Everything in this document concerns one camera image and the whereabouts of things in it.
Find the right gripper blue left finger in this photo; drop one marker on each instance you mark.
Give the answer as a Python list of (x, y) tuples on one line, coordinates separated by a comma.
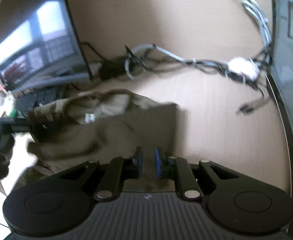
[(116, 173)]

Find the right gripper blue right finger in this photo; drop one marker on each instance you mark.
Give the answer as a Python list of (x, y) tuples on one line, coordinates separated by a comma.
[(179, 171)]

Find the brown polka dot dress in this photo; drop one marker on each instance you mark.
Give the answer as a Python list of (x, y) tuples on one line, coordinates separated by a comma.
[(94, 126)]

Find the green lidded glass jar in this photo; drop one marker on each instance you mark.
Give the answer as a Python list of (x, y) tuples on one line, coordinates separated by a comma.
[(10, 108)]

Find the black mechanical keyboard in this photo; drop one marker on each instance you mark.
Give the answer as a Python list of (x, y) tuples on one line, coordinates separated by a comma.
[(41, 96)]

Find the black curved monitor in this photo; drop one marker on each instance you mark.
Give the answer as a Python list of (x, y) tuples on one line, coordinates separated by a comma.
[(39, 45)]

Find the black power adapter brick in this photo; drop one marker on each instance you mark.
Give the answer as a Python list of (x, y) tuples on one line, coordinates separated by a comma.
[(112, 68)]

